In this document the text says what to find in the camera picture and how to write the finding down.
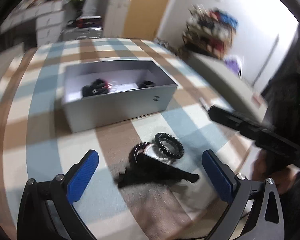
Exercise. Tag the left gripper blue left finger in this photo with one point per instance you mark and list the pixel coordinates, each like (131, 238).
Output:
(34, 218)

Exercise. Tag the silver lying suitcase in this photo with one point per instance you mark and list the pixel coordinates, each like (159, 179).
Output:
(71, 34)

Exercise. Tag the clear red small clip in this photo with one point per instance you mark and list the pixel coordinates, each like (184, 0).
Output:
(111, 86)

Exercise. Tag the black red box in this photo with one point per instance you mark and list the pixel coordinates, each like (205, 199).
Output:
(89, 22)

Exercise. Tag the black flower bouquet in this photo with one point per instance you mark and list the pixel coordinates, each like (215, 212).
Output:
(78, 7)

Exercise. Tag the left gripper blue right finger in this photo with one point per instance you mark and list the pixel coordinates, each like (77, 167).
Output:
(265, 220)

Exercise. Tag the wooden door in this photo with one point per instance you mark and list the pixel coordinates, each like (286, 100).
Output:
(143, 18)

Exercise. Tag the wooden shoe rack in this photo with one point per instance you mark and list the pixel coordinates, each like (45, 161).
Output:
(209, 32)

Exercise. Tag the purple bag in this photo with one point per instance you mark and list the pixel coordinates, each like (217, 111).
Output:
(234, 63)

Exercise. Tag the plaid checkered tablecloth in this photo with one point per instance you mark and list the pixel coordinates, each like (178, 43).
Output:
(35, 141)

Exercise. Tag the white dressing desk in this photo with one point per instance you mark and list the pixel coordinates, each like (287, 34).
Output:
(45, 21)

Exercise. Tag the white upright suitcase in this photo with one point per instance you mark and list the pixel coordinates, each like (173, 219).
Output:
(115, 17)

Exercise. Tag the grey open cardboard box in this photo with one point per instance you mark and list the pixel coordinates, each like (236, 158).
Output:
(142, 88)

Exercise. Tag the black fabric hair scrunchie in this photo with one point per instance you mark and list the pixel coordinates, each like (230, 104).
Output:
(98, 87)

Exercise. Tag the person's right hand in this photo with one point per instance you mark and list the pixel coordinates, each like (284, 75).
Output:
(284, 179)

